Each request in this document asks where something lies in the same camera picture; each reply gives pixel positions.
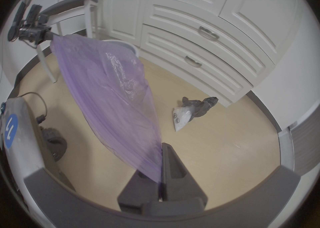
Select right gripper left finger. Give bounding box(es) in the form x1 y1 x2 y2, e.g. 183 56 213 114
117 169 163 213

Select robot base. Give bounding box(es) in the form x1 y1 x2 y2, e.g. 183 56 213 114
0 96 76 193

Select white trash bin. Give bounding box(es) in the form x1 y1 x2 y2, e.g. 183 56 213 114
101 38 140 56

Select purple plastic bag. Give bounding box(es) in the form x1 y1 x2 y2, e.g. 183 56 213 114
50 34 165 184

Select white wardrobe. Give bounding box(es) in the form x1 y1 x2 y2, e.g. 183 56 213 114
96 0 302 108

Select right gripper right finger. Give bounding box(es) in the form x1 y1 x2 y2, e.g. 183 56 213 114
161 142 208 206

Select black cable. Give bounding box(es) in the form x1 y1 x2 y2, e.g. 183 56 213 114
19 92 48 123

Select clear printed wrapper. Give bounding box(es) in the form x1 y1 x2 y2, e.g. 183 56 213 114
172 106 193 132

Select crumpled black plastic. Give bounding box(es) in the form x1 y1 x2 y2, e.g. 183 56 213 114
182 96 219 123

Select grey ribbed panel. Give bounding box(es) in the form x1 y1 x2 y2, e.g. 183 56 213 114
278 114 320 175

